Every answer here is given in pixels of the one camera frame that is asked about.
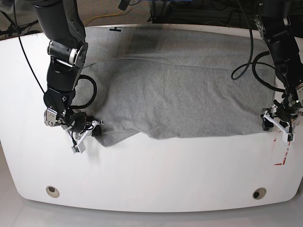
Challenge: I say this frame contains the black white gripper body image-left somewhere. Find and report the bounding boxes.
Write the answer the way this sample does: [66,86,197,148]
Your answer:
[44,108,104,145]

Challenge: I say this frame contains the black white gripper body image-right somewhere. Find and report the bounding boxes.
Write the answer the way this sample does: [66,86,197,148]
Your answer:
[260,85,303,133]

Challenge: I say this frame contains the grey T-shirt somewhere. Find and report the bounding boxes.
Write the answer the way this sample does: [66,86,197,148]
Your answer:
[82,27,274,147]

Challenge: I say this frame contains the red tape marking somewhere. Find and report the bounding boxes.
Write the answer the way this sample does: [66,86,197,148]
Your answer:
[271,138,291,166]

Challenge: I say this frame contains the right table grommet hole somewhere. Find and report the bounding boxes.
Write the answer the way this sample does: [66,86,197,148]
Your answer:
[252,188,267,200]

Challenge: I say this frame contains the table grommet hole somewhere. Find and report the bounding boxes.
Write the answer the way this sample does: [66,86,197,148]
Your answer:
[46,186,60,198]
[252,188,267,200]

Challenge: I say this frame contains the left table grommet hole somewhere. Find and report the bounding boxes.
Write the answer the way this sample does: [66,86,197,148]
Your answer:
[46,186,60,198]

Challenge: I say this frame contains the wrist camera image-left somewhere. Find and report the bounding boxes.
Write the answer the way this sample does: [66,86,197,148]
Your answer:
[71,143,86,154]

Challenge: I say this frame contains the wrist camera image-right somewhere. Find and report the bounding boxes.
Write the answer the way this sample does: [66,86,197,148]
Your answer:
[282,132,295,142]

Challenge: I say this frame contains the black arm cable image-left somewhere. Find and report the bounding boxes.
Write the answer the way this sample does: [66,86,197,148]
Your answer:
[68,74,98,113]

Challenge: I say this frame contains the black arm cable image-right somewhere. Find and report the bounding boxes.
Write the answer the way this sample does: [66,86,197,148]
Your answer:
[231,14,287,93]

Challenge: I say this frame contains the yellow cable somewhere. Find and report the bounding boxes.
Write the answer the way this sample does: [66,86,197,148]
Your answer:
[83,8,133,26]

